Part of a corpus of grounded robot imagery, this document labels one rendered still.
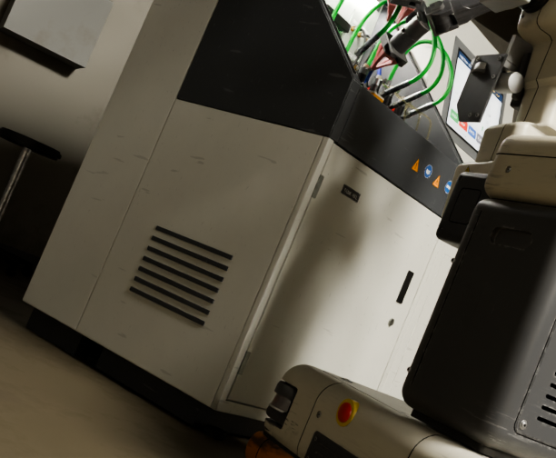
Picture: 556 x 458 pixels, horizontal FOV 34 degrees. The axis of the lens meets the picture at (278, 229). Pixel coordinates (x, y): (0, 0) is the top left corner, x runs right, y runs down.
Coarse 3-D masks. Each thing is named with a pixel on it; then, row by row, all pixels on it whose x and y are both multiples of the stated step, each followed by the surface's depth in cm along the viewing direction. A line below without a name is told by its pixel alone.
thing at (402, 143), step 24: (360, 96) 226; (360, 120) 228; (384, 120) 236; (336, 144) 227; (360, 144) 231; (384, 144) 239; (408, 144) 247; (432, 144) 256; (384, 168) 242; (408, 168) 250; (408, 192) 253; (432, 192) 263
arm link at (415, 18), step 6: (420, 12) 256; (414, 18) 252; (420, 18) 252; (426, 18) 256; (408, 24) 254; (414, 24) 252; (420, 24) 251; (426, 24) 252; (408, 30) 253; (414, 30) 252; (420, 30) 252; (426, 30) 252; (414, 36) 253; (420, 36) 254
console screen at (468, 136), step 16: (464, 48) 316; (464, 64) 316; (448, 80) 307; (464, 80) 316; (448, 96) 307; (496, 96) 338; (448, 112) 307; (496, 112) 339; (448, 128) 308; (464, 128) 318; (480, 128) 328; (464, 144) 318; (480, 144) 328
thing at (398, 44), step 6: (402, 30) 255; (390, 36) 260; (396, 36) 256; (402, 36) 254; (408, 36) 254; (390, 42) 257; (396, 42) 256; (402, 42) 255; (408, 42) 255; (414, 42) 255; (390, 48) 255; (396, 48) 256; (402, 48) 256; (408, 48) 257; (396, 54) 255; (402, 54) 258; (402, 60) 256
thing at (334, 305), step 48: (336, 192) 229; (384, 192) 245; (336, 240) 234; (384, 240) 251; (432, 240) 270; (288, 288) 225; (336, 288) 240; (384, 288) 257; (288, 336) 230; (336, 336) 246; (384, 336) 264; (240, 384) 221
